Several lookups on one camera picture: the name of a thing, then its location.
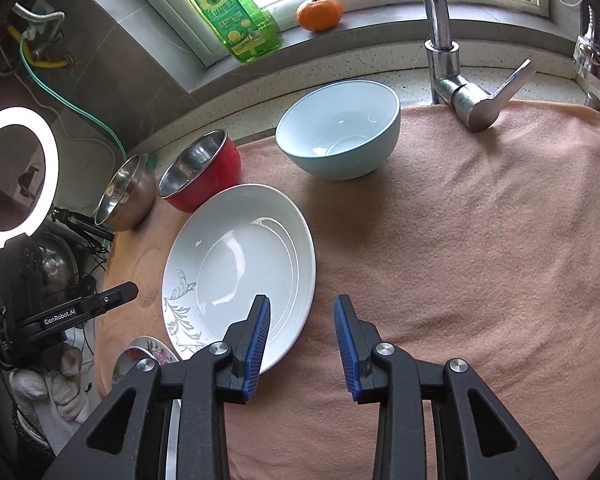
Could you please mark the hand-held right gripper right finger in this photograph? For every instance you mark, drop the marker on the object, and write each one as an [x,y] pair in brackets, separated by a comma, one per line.
[347,350]

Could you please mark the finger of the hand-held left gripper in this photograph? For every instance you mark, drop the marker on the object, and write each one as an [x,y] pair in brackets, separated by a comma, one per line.
[120,292]

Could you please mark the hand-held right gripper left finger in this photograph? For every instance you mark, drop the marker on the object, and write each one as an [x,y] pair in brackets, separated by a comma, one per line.
[257,350]

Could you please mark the white plate with leaf print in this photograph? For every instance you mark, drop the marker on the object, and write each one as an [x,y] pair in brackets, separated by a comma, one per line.
[240,260]

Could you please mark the light blue bowl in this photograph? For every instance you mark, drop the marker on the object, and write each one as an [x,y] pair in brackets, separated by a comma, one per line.
[340,160]

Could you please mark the person's left hand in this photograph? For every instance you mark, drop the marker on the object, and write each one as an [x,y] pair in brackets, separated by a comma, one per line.
[55,390]

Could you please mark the dark shiny pot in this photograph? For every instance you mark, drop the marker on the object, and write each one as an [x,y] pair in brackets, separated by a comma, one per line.
[50,265]

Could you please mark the black tripod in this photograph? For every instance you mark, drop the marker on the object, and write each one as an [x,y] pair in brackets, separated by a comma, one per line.
[87,225]

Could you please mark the silver steel bowl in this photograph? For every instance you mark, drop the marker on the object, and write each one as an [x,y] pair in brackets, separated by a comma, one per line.
[130,205]

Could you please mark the peach towel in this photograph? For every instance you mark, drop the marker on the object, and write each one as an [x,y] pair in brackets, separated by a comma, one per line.
[455,260]

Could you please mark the red steel bowl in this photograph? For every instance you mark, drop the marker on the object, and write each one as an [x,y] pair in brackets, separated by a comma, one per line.
[215,180]

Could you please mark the yellow pipe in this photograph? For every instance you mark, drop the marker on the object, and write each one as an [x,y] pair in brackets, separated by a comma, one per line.
[50,64]

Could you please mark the green dish soap bottle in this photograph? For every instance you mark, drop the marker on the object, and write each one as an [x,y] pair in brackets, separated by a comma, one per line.
[230,20]

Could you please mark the tangerine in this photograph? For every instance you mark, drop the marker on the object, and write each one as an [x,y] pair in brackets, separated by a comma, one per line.
[320,14]

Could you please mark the chrome faucet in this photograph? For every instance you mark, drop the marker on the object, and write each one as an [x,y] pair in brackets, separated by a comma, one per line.
[442,20]

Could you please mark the flexible faucet sprayer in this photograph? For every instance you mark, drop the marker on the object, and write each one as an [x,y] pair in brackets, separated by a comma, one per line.
[590,55]

